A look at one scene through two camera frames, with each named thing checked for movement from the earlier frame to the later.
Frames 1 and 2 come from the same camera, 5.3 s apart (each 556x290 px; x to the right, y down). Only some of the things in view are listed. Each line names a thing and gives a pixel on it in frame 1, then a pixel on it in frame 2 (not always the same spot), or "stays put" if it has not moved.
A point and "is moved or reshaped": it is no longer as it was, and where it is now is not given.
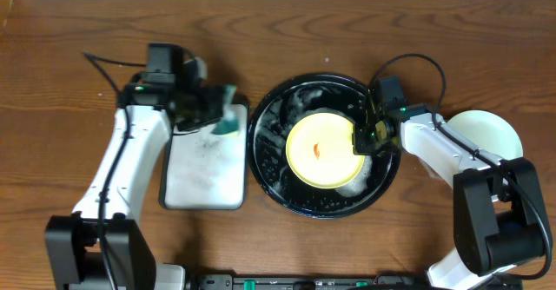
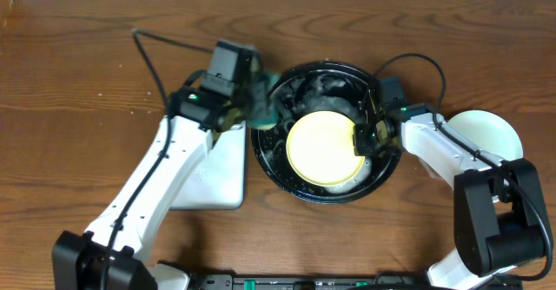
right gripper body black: x=368 y=141 stays put
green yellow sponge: x=229 y=123 is moved or reshaped
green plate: x=488 y=133 stays put
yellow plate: x=320 y=150 stays put
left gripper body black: x=201 y=108 -> x=259 y=94
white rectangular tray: x=201 y=170 stays put
